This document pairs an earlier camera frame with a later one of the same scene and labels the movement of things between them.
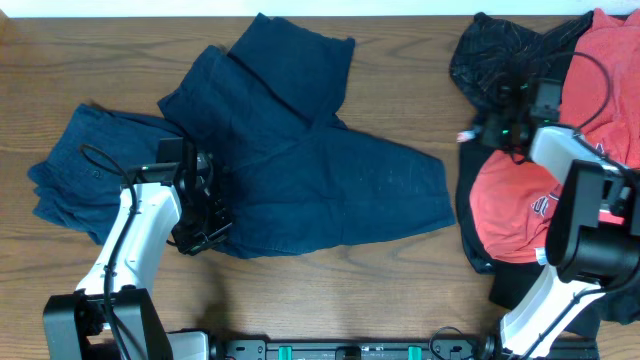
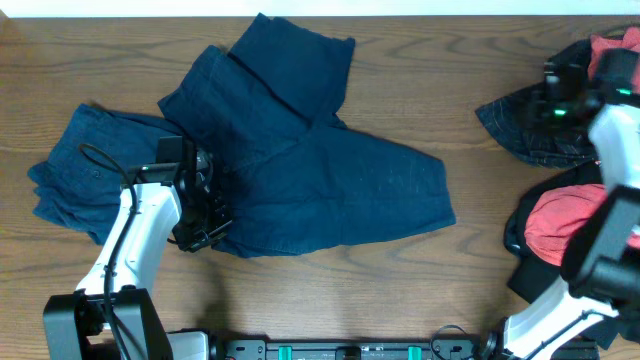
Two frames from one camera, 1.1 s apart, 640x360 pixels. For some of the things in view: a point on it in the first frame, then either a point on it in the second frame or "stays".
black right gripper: [492, 138] -> [541, 107]
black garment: [517, 285] -> [531, 277]
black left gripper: [223, 222] stays
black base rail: [358, 349] stays
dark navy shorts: [295, 176] stays
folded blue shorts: [78, 183] stays
